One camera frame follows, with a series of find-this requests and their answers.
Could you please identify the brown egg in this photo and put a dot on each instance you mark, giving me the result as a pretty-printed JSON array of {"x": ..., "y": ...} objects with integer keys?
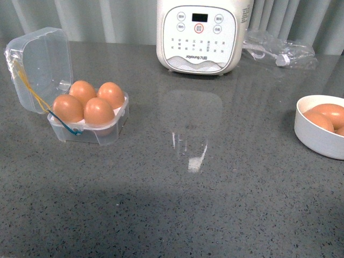
[
  {"x": 319, "y": 119},
  {"x": 333, "y": 112},
  {"x": 83, "y": 91},
  {"x": 68, "y": 108},
  {"x": 340, "y": 131},
  {"x": 98, "y": 111},
  {"x": 112, "y": 93}
]

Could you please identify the clear plastic egg box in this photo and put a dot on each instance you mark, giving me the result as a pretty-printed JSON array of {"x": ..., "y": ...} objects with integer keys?
[{"x": 41, "y": 69}]

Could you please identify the brown egg in bowl back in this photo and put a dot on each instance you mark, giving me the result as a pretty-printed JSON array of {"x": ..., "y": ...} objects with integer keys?
[{"x": 333, "y": 112}]

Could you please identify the white Joyoung kitchen appliance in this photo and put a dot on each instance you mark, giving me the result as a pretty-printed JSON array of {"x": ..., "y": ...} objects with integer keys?
[{"x": 201, "y": 37}]

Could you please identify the clear plastic bag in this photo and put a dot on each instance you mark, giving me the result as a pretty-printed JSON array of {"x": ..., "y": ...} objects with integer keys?
[{"x": 265, "y": 48}]

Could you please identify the white round bowl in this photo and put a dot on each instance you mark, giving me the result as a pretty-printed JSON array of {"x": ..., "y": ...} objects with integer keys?
[{"x": 324, "y": 142}]

